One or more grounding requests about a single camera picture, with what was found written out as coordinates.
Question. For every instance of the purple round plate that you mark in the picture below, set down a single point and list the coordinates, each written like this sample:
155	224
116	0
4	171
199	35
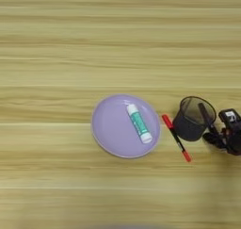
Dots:
113	129

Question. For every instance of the white green glue stick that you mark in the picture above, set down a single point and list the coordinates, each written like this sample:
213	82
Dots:
138	123

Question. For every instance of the black box with white label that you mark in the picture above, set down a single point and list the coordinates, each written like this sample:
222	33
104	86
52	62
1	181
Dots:
230	116

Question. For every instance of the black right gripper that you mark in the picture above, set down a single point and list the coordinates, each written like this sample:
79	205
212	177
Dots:
233	141

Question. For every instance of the red black marker pen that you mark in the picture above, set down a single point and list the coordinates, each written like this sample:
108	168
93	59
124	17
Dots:
175	137

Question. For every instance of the black mesh pen cup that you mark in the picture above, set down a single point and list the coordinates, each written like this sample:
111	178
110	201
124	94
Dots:
186	127

